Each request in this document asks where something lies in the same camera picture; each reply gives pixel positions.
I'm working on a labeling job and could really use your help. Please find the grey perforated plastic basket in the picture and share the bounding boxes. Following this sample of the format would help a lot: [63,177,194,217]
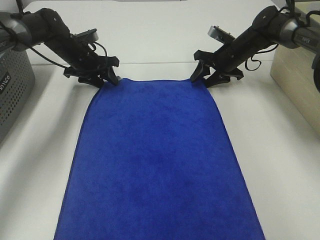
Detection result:
[0,11,36,148]

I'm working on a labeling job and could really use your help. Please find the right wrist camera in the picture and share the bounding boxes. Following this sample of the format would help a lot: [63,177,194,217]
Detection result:
[207,25,236,44]

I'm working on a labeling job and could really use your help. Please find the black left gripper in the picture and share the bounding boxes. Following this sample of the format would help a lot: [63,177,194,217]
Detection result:
[63,55,120,88]

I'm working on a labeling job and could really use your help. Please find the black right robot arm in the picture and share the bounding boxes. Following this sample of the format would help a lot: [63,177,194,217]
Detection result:
[190,6,320,88]

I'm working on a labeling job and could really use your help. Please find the beige storage box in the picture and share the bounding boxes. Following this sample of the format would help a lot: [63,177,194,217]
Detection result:
[269,0,320,139]

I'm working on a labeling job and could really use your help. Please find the blue microfiber towel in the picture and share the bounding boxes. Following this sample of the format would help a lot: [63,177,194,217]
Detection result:
[54,78,265,240]

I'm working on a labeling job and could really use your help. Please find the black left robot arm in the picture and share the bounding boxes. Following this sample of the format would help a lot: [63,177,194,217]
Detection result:
[0,8,120,88]

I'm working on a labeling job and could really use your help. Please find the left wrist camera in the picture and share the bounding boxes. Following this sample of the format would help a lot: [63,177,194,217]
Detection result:
[70,28,99,43]

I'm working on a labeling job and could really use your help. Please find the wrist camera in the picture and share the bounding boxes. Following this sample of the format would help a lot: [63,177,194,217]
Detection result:
[70,28,99,43]
[207,25,236,44]

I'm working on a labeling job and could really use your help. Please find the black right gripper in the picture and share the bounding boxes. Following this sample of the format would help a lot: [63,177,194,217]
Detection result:
[190,47,244,88]

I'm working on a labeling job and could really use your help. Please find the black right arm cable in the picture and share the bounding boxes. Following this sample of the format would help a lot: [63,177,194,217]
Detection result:
[243,0,320,72]

